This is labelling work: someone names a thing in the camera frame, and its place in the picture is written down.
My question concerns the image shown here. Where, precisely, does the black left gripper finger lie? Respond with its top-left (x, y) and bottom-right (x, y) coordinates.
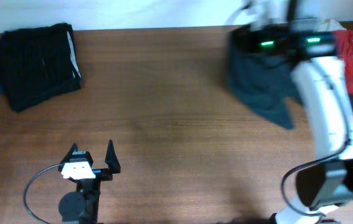
top-left (104, 139), bottom-right (121, 174)
top-left (68, 142), bottom-right (78, 156)

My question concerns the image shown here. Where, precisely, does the dark green t-shirt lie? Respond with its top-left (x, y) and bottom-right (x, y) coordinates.
top-left (227, 32), bottom-right (300, 129)

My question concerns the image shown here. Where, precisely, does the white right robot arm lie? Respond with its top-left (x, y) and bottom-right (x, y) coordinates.
top-left (228, 1), bottom-right (353, 223)

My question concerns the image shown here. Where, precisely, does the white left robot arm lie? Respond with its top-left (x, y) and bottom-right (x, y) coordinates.
top-left (58, 140), bottom-right (121, 224)

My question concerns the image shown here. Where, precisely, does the folded black garment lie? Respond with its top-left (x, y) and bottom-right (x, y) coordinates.
top-left (0, 23), bottom-right (82, 112)

